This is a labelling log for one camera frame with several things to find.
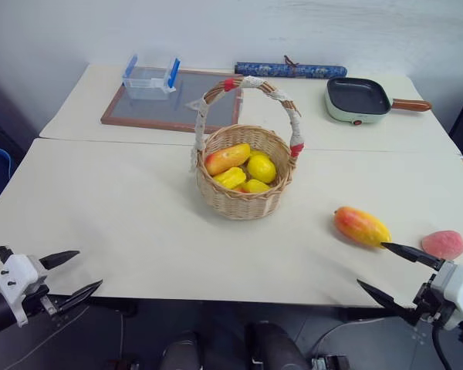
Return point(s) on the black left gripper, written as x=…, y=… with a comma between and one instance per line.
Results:
x=38, y=298

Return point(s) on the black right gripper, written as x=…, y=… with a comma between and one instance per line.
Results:
x=428, y=304

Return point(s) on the yellow fruit with red spot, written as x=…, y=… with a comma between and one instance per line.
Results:
x=254, y=187

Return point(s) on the pink peach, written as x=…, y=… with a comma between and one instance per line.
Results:
x=443, y=243

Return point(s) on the red yellow mango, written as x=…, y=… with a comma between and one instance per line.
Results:
x=360, y=227
x=227, y=158

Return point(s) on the dark rounded shape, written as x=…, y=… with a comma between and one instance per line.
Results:
x=181, y=352

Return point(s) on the green electric frying pan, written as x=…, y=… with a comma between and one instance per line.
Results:
x=360, y=100

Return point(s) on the yellow starfruit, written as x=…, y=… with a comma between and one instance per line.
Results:
x=230, y=177

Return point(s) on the clear plastic box blue clips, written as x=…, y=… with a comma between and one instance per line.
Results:
x=148, y=83

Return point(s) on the wooden framed chalkboard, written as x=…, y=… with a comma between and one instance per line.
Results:
x=200, y=104

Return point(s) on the blue patterned rolled scroll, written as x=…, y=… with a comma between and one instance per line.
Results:
x=289, y=69

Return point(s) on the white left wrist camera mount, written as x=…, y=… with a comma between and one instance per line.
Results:
x=17, y=273

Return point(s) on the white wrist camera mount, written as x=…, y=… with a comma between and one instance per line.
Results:
x=461, y=287
x=17, y=273

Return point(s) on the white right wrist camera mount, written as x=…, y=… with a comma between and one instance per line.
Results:
x=461, y=287

